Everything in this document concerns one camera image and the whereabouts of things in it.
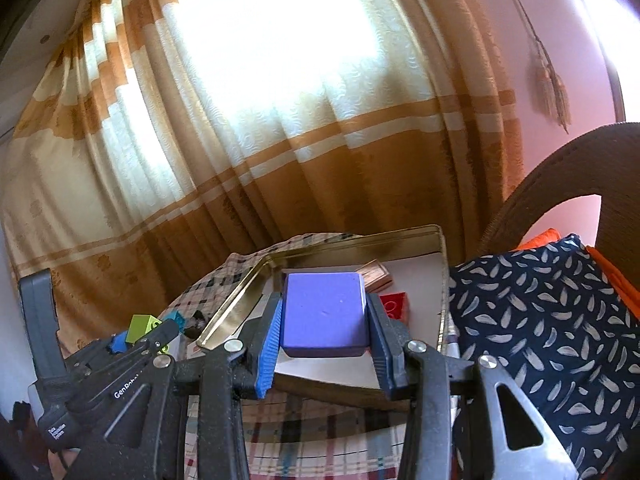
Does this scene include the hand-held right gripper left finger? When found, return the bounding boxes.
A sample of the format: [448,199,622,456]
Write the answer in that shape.
[100,294,284,480]

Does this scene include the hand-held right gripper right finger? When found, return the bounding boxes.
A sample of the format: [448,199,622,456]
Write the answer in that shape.
[366,294,582,480]

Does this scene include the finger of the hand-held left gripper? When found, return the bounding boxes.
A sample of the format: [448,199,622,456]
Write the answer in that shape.
[70,331,130,368]
[131,318,181,362]

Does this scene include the green plastic block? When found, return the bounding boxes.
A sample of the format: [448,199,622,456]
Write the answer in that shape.
[127,314,163,346]

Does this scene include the red plastic block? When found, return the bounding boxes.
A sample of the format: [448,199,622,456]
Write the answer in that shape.
[379,294,408,326]

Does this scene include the purple plastic block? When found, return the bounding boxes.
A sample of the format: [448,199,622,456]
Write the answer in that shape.
[280,272,371,359]

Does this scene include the brown wooden comb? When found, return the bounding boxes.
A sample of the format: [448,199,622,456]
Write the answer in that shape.
[357,259,393,291]

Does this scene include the gold metal tin box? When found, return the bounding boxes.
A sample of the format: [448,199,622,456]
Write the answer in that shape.
[196,225,449,413]

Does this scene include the plaid tablecloth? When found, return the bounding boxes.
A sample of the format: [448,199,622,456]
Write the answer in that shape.
[165,232,456,480]

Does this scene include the navy patterned cushion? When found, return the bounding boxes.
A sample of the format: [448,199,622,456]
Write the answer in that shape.
[447,234,640,480]

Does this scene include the beige and orange curtain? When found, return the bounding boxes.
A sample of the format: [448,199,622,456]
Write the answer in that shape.
[0,0,526,356]

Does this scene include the orange cloth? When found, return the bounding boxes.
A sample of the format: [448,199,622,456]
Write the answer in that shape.
[517,228,640,311]

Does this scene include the beige curtain tassel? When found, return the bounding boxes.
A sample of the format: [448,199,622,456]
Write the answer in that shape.
[500,0,571,133]

